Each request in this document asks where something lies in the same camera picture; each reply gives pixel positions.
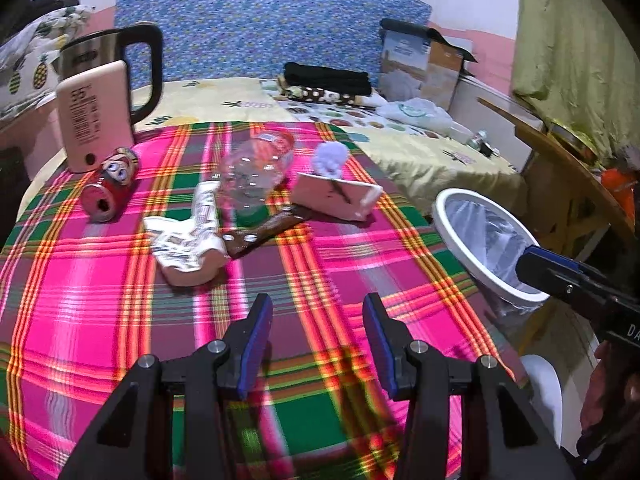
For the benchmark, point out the crushed patterned paper cup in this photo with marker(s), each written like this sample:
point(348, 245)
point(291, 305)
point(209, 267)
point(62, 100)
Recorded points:
point(185, 245)

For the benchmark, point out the clear plastic bottle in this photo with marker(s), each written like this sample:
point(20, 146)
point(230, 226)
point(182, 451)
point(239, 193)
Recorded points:
point(255, 170)

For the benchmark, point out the stainless steel electric kettle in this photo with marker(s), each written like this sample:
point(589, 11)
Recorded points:
point(95, 50)

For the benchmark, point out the person's right hand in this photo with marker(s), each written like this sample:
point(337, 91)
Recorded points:
point(610, 390)

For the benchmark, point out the blue floral headboard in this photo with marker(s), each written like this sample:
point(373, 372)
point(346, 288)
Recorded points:
point(250, 20)

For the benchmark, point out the black bag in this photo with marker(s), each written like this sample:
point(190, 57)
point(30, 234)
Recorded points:
point(55, 2)

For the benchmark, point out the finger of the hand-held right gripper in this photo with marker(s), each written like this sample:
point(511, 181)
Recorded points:
point(550, 256)
point(545, 275)

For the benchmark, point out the green curtain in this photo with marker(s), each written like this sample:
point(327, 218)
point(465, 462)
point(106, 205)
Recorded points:
point(575, 35)

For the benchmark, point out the wooden round table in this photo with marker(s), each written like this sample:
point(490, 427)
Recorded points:
point(550, 160)

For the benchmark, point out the brown polka dot cloth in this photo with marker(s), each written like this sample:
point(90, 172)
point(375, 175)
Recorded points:
point(320, 95)

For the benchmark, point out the white plastic bag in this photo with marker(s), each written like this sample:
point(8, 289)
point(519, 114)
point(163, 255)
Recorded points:
point(415, 112)

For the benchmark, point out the white fruit print cloth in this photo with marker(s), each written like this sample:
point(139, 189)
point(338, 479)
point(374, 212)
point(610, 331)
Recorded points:
point(350, 117)

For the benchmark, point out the short white foam net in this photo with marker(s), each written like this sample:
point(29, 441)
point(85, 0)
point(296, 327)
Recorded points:
point(330, 160)

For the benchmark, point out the small bottle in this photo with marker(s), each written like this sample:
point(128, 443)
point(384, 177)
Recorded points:
point(477, 137)

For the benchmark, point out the white chest cabinet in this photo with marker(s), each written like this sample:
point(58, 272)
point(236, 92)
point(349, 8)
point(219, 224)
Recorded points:
point(490, 105)

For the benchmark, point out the red cartoon face can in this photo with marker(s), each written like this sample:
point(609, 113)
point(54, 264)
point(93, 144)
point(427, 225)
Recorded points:
point(107, 185)

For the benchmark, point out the black folded clothes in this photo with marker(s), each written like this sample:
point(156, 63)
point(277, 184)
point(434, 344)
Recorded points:
point(330, 77)

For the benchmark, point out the pineapple print quilt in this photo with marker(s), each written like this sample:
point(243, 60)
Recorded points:
point(30, 60)

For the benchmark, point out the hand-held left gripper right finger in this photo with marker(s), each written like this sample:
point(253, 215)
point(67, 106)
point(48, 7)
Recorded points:
point(380, 345)

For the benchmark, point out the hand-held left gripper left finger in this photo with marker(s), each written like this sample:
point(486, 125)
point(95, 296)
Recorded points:
point(255, 345)

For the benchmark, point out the white round bin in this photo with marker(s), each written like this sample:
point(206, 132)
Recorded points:
point(445, 220)

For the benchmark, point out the pink green plaid tablecloth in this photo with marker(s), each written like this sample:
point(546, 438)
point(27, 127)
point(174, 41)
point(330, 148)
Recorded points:
point(125, 310)

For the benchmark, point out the white plastic stool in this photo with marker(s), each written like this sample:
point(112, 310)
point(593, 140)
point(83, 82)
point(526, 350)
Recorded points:
point(542, 400)

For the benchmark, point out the metal basin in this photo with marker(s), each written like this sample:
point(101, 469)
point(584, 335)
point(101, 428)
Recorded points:
point(575, 140)

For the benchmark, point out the small black gadget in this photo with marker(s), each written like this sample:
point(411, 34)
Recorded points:
point(490, 149)

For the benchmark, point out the open pink paper box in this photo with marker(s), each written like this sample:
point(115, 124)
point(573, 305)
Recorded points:
point(325, 197)

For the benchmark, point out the orange packet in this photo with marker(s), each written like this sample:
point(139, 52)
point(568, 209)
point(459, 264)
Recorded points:
point(617, 190)

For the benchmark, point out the white blue printed box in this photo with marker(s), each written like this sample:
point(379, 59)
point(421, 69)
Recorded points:
point(400, 70)

